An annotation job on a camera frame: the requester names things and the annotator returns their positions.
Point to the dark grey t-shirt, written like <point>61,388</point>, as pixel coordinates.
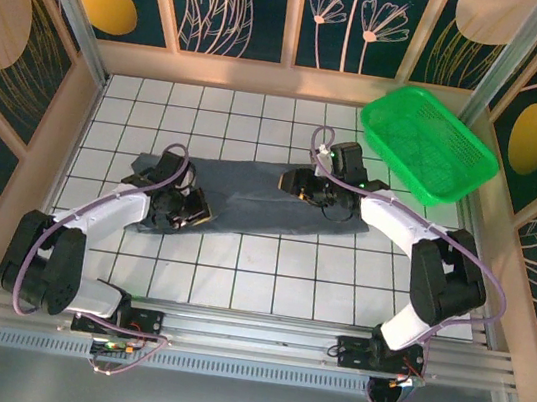
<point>249,193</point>

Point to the green plastic mesh basket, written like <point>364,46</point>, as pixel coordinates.
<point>428,144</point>

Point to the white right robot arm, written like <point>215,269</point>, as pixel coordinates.
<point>443,283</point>

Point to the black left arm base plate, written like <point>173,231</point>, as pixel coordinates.
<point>144,320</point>

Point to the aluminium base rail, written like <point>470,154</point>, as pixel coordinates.
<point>254,333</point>

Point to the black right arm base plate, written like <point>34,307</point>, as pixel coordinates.
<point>352,350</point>

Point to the aluminium corner post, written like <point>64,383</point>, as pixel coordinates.
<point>512,60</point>
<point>70,4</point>

